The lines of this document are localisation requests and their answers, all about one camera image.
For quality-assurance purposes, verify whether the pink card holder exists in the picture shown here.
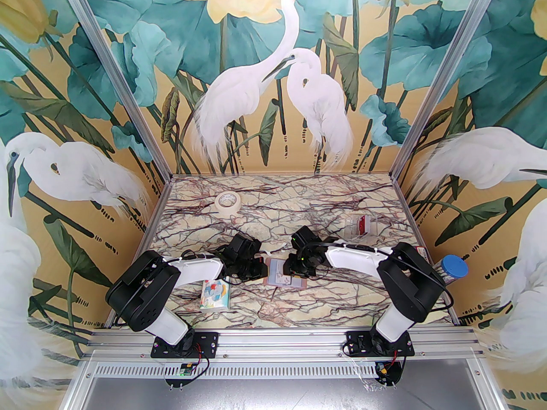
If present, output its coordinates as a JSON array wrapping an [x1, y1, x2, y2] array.
[[263, 256, 309, 289]]

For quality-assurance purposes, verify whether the pale grey printed card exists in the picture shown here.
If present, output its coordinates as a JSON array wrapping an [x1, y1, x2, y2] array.
[[267, 259, 292, 286]]

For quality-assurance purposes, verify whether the clear plastic card box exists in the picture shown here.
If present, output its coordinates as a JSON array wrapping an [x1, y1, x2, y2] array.
[[344, 214, 376, 240]]

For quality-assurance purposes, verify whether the cartoon print tissue pack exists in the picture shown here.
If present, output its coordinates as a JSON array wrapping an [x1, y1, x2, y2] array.
[[200, 279, 232, 310]]

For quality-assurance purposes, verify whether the cream masking tape roll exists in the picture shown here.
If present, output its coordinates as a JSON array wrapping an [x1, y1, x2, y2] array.
[[215, 191, 241, 217]]

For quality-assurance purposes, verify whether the vented aluminium strip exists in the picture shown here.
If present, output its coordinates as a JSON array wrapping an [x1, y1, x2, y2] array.
[[83, 360, 488, 380]]

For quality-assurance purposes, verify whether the grey sheet metal panel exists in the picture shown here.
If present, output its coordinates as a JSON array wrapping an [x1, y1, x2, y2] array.
[[64, 376, 505, 410]]

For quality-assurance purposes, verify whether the blue lidded clear tube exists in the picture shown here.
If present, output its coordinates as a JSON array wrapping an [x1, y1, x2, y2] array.
[[434, 255, 469, 287]]

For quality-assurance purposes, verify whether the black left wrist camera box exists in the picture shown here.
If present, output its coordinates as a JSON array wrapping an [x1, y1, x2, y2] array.
[[229, 235, 262, 264]]

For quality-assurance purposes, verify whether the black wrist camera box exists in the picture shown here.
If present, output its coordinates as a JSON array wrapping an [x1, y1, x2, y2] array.
[[291, 225, 321, 251], [229, 235, 262, 264]]

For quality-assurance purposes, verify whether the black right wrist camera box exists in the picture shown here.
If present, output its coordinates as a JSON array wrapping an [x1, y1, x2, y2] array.
[[291, 225, 321, 251]]

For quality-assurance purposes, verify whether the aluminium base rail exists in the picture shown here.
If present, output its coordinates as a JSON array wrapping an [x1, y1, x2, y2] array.
[[81, 329, 488, 362]]

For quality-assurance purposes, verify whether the short aluminium table edge rail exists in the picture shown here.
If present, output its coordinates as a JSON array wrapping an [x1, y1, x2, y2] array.
[[170, 173, 397, 179]]

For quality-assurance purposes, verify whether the small circuit board with wires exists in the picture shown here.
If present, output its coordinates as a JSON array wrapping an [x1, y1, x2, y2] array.
[[373, 355, 406, 387], [165, 359, 211, 390]]

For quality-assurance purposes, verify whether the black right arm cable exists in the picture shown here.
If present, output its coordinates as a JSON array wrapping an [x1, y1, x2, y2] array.
[[306, 240, 453, 315]]

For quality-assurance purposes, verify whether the aluminium frame post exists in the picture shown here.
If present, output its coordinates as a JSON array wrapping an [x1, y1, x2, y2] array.
[[391, 0, 501, 183], [55, 0, 174, 183]]

